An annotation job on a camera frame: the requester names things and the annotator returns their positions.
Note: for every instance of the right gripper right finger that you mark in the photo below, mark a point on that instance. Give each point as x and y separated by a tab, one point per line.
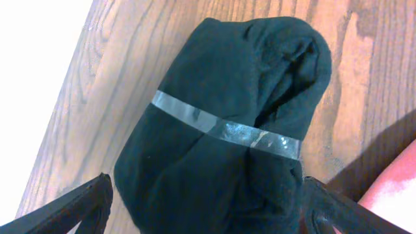
327	212

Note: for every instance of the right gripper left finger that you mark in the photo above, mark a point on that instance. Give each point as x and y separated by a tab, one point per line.
86	207

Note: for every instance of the pink garment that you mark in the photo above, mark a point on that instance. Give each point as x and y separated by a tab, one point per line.
388	192

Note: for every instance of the black garment with band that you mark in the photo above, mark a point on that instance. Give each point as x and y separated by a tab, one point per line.
216	150

